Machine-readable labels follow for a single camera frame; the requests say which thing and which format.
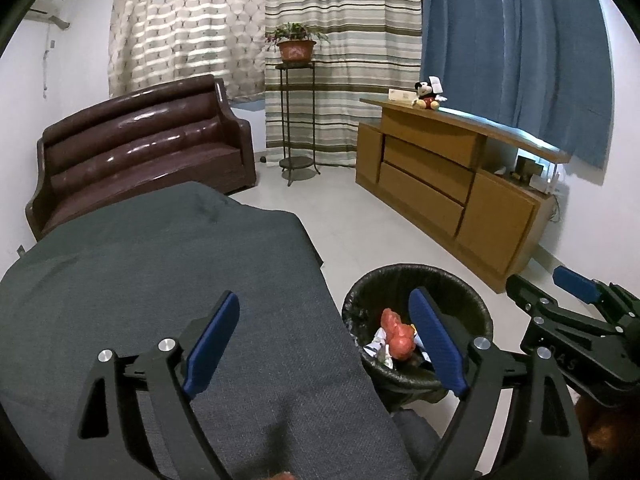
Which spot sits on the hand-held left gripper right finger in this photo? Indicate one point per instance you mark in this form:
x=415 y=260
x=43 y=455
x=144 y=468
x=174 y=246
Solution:
x=440 y=345

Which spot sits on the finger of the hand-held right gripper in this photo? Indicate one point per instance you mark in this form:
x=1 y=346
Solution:
x=577 y=285
x=530 y=300

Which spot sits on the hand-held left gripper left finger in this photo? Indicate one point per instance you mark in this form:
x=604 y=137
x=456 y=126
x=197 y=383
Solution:
x=210 y=345

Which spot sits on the pale blue wrapper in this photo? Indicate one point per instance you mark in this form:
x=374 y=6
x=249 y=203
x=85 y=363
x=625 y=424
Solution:
x=422 y=352

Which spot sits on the red plastic bag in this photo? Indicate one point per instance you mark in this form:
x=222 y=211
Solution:
x=397 y=340

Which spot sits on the white wrapper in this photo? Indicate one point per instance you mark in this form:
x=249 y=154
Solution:
x=377 y=345

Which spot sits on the trash bin with black bag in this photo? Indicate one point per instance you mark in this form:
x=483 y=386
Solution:
x=400 y=280

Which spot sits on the wooden cabinet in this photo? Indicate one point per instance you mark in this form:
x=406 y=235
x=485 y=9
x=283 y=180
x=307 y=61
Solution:
x=500 y=220

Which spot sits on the dark grey tablecloth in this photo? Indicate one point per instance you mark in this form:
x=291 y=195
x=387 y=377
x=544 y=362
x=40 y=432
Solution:
x=150 y=270

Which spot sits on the white router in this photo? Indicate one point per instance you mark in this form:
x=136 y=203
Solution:
x=542 y=182

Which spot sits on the small brown box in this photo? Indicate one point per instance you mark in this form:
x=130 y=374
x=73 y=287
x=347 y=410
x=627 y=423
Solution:
x=527 y=165

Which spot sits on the brown leather sofa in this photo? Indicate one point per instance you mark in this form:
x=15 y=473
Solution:
x=140 y=155

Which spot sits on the black metal plant stand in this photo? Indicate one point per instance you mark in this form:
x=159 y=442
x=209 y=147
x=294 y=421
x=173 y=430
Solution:
x=299 y=162

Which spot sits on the mouse plush toy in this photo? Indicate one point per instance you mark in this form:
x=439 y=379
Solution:
x=426 y=92

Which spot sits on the tissue box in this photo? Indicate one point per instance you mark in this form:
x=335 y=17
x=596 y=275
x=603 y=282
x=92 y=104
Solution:
x=402 y=95

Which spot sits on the blue curtain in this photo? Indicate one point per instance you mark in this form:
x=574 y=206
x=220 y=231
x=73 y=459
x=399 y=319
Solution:
x=510 y=35

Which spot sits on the striped curtain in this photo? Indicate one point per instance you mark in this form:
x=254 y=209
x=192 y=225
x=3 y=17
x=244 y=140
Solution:
x=345 y=60

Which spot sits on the potted plant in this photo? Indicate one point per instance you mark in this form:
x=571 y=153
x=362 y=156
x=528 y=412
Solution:
x=296 y=51

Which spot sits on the beige patterned curtain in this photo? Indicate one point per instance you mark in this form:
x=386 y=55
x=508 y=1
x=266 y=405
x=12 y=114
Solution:
x=185 y=20

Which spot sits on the white air conditioner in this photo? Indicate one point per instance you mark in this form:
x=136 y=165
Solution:
x=47 y=7

